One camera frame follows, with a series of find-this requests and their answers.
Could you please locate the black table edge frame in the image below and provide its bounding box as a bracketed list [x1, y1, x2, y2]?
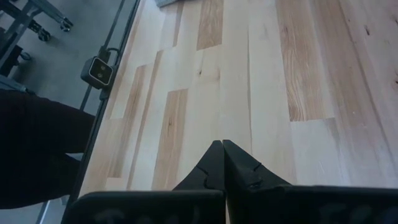
[60, 0, 141, 224]

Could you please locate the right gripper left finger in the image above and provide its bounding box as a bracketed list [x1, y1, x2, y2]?
[61, 140, 226, 224]

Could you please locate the black table-level camera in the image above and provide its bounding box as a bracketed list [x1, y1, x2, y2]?
[80, 55, 114, 91]

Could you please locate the person's leg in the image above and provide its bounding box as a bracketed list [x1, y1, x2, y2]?
[0, 88, 96, 210]

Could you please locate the black camera cable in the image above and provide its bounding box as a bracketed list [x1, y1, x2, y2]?
[98, 45, 121, 67]

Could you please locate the grey flat object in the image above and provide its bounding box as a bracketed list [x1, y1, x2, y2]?
[154, 0, 182, 8]

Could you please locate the grey metal cart frame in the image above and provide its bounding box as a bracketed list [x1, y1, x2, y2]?
[0, 0, 71, 68]

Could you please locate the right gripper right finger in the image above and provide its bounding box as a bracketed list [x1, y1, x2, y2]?
[222, 139, 398, 224]

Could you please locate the black caster wheel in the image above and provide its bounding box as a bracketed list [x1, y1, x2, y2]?
[37, 28, 52, 42]
[60, 17, 74, 32]

